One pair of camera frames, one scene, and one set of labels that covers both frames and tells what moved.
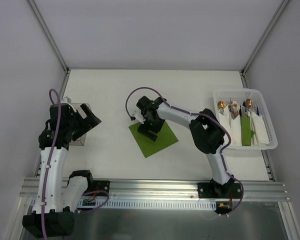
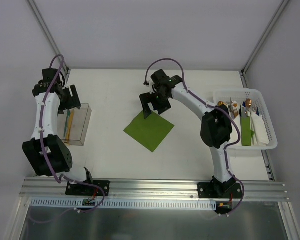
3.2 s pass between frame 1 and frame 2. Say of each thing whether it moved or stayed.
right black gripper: moved
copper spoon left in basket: stayed
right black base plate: stayed
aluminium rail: stayed
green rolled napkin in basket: stayed
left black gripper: moved
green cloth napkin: moved
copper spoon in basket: stayed
